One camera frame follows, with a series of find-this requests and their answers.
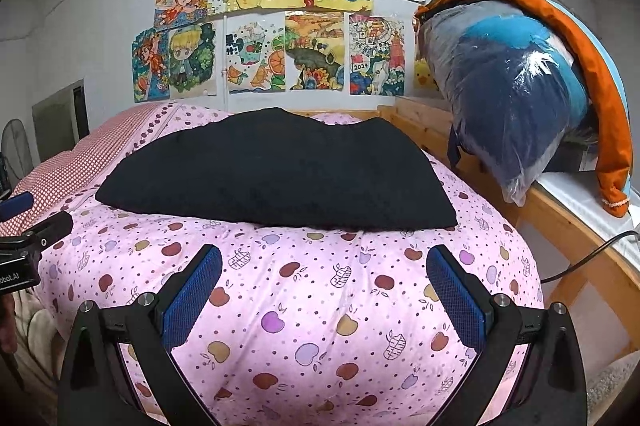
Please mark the standing fan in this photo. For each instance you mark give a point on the standing fan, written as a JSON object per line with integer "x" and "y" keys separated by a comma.
{"x": 15, "y": 141}

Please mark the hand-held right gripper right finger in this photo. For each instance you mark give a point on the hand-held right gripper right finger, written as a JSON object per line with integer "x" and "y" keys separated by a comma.
{"x": 455, "y": 296}

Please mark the beige fuzzy rug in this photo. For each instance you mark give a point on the beige fuzzy rug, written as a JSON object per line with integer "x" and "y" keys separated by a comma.
{"x": 615, "y": 391}

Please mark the black shirt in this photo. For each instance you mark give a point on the black shirt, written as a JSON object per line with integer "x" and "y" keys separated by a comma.
{"x": 275, "y": 171}

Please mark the red checked pillow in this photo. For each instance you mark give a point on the red checked pillow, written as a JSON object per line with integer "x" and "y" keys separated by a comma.
{"x": 80, "y": 166}

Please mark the group of colourful wall drawings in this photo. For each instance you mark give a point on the group of colourful wall drawings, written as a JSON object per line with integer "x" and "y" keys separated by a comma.
{"x": 315, "y": 51}

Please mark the orange cloth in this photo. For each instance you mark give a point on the orange cloth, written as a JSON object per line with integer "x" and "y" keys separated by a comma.
{"x": 605, "y": 106}

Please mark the wooden bed frame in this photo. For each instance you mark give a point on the wooden bed frame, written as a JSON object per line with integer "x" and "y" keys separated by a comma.
{"x": 415, "y": 126}

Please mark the white mattress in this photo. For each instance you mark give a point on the white mattress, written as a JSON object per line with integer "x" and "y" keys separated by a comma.
{"x": 590, "y": 201}

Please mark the yellow duck plush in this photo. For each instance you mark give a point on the yellow duck plush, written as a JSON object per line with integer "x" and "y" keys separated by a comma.
{"x": 425, "y": 76}

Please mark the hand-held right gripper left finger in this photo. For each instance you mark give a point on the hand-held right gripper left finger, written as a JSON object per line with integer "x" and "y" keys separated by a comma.
{"x": 192, "y": 296}

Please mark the clear plastic bag of bedding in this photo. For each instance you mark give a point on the clear plastic bag of bedding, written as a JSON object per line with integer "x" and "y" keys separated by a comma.
{"x": 500, "y": 106}

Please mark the pink apple-printed quilt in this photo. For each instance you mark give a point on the pink apple-printed quilt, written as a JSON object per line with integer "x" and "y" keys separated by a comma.
{"x": 310, "y": 306}

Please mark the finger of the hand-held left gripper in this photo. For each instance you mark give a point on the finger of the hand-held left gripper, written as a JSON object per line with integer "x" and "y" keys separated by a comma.
{"x": 17, "y": 206}
{"x": 55, "y": 226}

